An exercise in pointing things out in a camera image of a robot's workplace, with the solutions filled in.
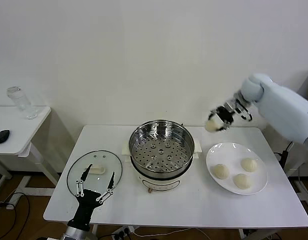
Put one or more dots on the white side table with mouse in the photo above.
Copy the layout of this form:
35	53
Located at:
19	140

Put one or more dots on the white steamed baozi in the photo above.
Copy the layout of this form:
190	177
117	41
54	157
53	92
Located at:
221	171
249	165
242	181
211	125

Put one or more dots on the stainless steel steamer basket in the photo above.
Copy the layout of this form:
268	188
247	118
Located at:
149	140

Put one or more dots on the white electric cooker pot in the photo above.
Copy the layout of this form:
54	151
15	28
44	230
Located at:
159	183

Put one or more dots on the clear glass jar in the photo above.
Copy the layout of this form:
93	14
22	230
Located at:
21	102

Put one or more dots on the wooden cooker knob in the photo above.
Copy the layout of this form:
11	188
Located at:
150	191

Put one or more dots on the white round plate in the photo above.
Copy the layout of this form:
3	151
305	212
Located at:
226	152

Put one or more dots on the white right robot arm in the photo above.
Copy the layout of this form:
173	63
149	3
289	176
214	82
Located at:
281	107

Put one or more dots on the black computer mouse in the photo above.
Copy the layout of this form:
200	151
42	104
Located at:
1	136

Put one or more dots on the black power adapter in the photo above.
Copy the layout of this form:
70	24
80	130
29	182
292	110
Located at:
283	160

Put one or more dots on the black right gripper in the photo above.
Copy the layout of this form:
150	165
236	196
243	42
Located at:
225	113

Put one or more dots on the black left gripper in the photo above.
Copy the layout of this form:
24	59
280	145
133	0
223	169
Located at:
85	207

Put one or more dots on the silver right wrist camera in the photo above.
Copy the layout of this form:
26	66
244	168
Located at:
245	113

